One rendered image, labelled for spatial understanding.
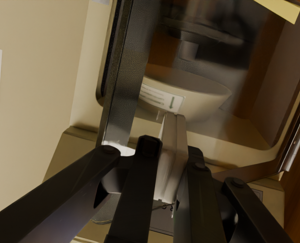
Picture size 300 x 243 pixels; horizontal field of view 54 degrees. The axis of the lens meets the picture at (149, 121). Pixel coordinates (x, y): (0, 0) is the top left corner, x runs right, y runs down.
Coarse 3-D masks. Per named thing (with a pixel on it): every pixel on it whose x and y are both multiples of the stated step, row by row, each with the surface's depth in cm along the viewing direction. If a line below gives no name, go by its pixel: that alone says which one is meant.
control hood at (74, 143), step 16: (64, 144) 40; (80, 144) 40; (64, 160) 39; (48, 176) 38; (272, 192) 40; (272, 208) 39; (96, 224) 36; (80, 240) 35; (96, 240) 35; (160, 240) 36
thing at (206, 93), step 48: (144, 0) 16; (192, 0) 19; (240, 0) 21; (144, 48) 18; (192, 48) 20; (240, 48) 23; (288, 48) 28; (144, 96) 19; (192, 96) 22; (240, 96) 26; (288, 96) 32; (96, 144) 19; (192, 144) 25; (240, 144) 30; (288, 144) 38
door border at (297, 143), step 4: (124, 0) 17; (120, 20) 17; (104, 100) 19; (296, 132) 37; (296, 136) 38; (296, 140) 38; (292, 144) 38; (296, 144) 39; (292, 148) 39; (296, 148) 39; (288, 152) 38; (292, 152) 39; (296, 152) 39; (288, 156) 39; (284, 160) 39; (288, 160) 40; (284, 164) 39; (280, 168) 39; (284, 168) 40
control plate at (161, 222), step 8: (256, 192) 40; (160, 208) 37; (168, 208) 37; (152, 216) 37; (160, 216) 37; (168, 216) 37; (152, 224) 36; (160, 224) 37; (168, 224) 37; (160, 232) 36; (168, 232) 36
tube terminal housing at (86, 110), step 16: (112, 0) 37; (96, 16) 38; (112, 16) 40; (96, 32) 38; (96, 48) 39; (80, 64) 40; (96, 64) 40; (80, 80) 41; (96, 80) 40; (80, 96) 41; (96, 96) 44; (80, 112) 42; (96, 112) 42; (80, 128) 43; (96, 128) 43; (272, 176) 43
